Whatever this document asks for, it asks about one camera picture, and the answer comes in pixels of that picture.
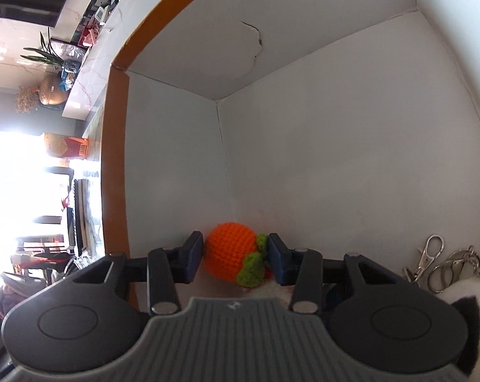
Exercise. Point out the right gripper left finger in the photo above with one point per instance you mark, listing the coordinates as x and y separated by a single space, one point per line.
97 314

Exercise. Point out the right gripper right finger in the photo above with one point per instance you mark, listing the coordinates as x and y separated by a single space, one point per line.
373 315

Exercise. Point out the orange crochet carrot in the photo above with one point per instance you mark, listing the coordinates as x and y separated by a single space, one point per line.
236 254

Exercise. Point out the black white plush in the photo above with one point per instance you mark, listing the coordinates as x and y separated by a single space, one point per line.
464 296

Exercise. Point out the orange juice carton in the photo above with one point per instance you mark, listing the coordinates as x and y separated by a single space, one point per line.
66 147

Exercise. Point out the orange cardboard box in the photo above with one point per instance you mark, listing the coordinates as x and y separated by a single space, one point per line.
342 125

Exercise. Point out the copper vase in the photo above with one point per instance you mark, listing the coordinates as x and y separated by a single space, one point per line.
50 93

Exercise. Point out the long white tv cabinet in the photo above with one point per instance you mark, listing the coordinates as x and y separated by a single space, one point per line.
94 73

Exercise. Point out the potted green plant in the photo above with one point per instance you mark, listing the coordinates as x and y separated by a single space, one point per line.
43 54

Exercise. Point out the silver keychain clasp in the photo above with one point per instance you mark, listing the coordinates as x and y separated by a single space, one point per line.
440 275

